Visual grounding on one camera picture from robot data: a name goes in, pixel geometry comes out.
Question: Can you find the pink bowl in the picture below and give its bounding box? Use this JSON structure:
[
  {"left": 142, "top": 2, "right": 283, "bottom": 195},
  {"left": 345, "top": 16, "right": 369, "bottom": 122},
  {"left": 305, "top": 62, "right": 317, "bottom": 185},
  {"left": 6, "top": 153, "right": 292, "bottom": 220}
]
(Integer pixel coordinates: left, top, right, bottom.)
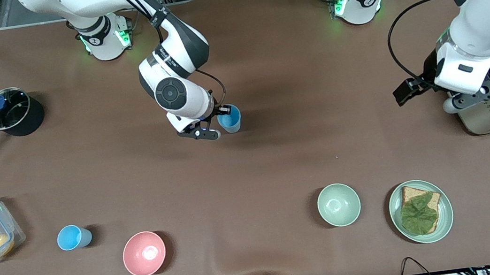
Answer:
[{"left": 120, "top": 229, "right": 169, "bottom": 275}]

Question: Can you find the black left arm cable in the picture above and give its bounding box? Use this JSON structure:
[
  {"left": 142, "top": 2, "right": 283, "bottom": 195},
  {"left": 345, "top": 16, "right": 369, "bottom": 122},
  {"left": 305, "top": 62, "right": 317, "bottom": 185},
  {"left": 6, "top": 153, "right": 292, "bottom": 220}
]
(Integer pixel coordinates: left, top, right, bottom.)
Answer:
[{"left": 382, "top": 0, "right": 463, "bottom": 86}]

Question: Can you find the blue plastic cup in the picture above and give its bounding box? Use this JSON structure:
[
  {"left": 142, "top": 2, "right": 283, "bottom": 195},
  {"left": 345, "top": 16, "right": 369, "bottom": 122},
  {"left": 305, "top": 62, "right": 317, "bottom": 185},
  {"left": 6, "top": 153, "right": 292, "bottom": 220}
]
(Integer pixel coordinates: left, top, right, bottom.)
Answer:
[
  {"left": 55, "top": 222, "right": 94, "bottom": 252},
  {"left": 215, "top": 103, "right": 244, "bottom": 135}
]

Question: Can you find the brown bread slice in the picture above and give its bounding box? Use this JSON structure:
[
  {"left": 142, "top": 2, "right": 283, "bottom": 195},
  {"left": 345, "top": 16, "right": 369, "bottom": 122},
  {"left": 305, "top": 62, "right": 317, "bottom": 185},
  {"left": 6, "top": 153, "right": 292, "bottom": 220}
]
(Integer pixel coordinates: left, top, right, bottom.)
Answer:
[{"left": 398, "top": 182, "right": 446, "bottom": 237}]

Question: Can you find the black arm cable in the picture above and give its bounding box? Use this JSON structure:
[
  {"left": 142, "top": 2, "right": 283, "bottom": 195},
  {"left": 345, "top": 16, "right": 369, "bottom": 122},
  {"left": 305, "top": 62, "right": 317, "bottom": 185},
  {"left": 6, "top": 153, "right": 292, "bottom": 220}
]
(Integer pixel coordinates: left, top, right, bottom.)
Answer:
[
  {"left": 112, "top": 0, "right": 228, "bottom": 120},
  {"left": 382, "top": 0, "right": 463, "bottom": 86}
]

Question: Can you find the green lettuce leaf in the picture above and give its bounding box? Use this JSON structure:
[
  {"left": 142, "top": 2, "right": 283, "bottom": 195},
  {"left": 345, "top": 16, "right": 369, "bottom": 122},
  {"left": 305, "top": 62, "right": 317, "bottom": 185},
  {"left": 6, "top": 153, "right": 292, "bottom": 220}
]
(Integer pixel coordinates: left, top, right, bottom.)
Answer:
[{"left": 398, "top": 191, "right": 441, "bottom": 237}]

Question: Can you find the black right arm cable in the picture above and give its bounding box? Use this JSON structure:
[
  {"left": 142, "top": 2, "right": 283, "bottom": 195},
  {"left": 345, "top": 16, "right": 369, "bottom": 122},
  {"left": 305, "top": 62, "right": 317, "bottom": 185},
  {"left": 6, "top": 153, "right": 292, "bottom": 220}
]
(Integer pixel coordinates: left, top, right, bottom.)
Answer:
[{"left": 112, "top": 0, "right": 228, "bottom": 120}]

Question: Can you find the pale green plate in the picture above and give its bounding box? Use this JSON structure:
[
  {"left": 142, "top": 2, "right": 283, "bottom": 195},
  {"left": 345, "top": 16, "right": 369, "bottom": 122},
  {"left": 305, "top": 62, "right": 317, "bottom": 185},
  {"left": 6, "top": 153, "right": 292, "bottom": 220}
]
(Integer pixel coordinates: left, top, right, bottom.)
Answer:
[{"left": 385, "top": 176, "right": 457, "bottom": 248}]

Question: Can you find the pale green bowl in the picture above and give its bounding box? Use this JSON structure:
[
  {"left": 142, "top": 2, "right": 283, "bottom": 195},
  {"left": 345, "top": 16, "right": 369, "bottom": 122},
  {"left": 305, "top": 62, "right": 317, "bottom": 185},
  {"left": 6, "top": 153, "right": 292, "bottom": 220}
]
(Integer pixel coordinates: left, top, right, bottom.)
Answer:
[{"left": 314, "top": 181, "right": 364, "bottom": 230}]

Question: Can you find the glass lid with blue knob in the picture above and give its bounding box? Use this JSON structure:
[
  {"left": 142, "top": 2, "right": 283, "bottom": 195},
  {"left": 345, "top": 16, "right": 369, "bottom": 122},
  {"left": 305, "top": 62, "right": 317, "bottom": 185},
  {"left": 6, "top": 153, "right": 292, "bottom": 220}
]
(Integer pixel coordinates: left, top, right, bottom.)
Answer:
[{"left": 0, "top": 85, "right": 33, "bottom": 131}]

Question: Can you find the black looped floor cable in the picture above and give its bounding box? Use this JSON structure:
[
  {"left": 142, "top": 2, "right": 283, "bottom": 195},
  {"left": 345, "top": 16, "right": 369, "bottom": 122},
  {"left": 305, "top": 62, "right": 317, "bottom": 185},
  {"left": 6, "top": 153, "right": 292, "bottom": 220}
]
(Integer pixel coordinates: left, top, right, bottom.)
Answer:
[{"left": 398, "top": 254, "right": 432, "bottom": 275}]

